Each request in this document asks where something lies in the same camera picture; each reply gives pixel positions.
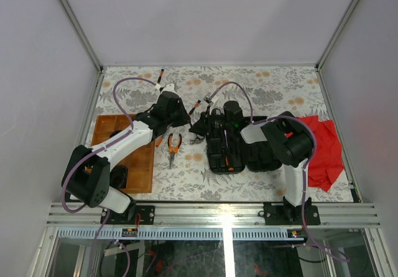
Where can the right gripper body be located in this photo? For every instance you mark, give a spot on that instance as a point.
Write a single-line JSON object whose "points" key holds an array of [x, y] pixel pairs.
{"points": [[217, 122]]}

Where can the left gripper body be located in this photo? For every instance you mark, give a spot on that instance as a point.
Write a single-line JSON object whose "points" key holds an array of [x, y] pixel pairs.
{"points": [[179, 117]]}

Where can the small precision screwdriver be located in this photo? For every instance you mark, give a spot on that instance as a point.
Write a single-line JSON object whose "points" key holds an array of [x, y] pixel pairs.
{"points": [[160, 76], [194, 107]]}

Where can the large orange screwdriver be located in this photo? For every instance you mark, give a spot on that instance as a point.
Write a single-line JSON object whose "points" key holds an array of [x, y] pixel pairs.
{"points": [[229, 159]]}

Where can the black plastic tool case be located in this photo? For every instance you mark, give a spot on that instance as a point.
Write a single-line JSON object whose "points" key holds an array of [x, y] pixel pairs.
{"points": [[256, 157]]}

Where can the claw hammer black handle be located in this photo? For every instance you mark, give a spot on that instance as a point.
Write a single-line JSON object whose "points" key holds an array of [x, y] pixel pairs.
{"points": [[196, 140]]}

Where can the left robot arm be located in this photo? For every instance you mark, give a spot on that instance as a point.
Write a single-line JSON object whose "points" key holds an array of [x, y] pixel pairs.
{"points": [[87, 176]]}

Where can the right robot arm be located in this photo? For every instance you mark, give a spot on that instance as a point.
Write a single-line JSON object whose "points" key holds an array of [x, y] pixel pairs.
{"points": [[291, 141]]}

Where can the orange utility knife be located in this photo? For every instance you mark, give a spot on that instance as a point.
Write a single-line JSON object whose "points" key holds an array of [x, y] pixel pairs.
{"points": [[159, 142]]}

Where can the orange long-nose pliers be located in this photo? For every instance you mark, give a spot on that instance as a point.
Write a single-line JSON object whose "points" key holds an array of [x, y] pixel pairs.
{"points": [[173, 150]]}

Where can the wooden compartment tray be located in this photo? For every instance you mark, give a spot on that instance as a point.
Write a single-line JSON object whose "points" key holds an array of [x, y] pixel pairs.
{"points": [[133, 175]]}

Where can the red cloth bag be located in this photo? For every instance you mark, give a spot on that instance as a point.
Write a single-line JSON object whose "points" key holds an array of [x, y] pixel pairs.
{"points": [[327, 165]]}

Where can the aluminium front rail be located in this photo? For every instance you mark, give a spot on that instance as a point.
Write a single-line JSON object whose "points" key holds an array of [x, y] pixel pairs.
{"points": [[175, 221]]}

